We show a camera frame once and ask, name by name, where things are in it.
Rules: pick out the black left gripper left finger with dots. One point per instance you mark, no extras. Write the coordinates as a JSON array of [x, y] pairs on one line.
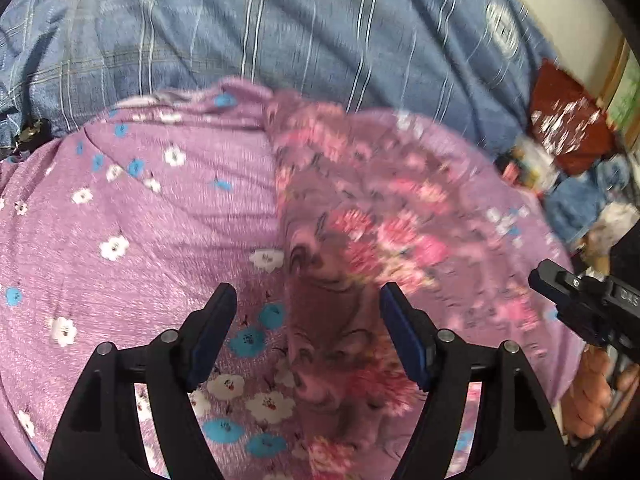
[[99, 436]]

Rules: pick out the pink floral paisley garment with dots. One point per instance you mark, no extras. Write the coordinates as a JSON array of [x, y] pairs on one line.
[[363, 203]]

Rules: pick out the right hand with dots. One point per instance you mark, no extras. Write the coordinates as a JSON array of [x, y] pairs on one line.
[[590, 401]]

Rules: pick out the blue crumpled cloth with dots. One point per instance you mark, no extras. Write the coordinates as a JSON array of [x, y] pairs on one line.
[[574, 204]]

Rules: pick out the small dark bottle red label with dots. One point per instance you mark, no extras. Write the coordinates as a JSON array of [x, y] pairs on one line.
[[517, 172]]

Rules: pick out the purple flowered cloth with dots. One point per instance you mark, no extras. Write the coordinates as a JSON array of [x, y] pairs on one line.
[[121, 229]]

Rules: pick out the blue plaid bed sheet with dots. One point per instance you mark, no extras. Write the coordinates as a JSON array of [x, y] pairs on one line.
[[469, 64]]

